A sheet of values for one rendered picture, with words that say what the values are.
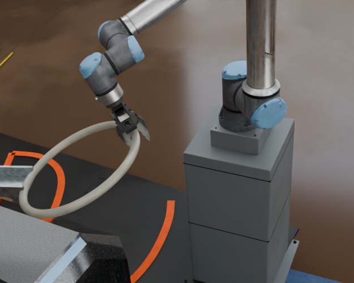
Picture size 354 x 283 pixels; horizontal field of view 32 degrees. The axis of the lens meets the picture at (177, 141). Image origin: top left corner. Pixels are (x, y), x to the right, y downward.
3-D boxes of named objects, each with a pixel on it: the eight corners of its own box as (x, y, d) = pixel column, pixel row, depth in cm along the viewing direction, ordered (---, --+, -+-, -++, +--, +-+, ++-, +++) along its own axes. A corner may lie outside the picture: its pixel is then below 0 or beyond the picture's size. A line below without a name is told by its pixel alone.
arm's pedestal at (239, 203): (213, 221, 361) (208, 97, 310) (299, 242, 343) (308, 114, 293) (180, 285, 325) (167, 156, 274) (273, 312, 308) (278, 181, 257)
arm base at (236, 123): (231, 103, 289) (230, 85, 282) (268, 113, 280) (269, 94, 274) (210, 125, 276) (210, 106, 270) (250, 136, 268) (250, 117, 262)
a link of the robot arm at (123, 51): (127, 27, 217) (96, 45, 216) (139, 40, 209) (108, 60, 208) (138, 47, 223) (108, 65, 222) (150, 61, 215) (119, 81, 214)
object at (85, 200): (2, 234, 214) (-3, 228, 212) (46, 146, 252) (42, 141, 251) (125, 199, 195) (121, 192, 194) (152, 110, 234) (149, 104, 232)
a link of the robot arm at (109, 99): (120, 85, 214) (96, 100, 213) (127, 96, 216) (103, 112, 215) (114, 77, 221) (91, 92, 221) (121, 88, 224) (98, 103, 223)
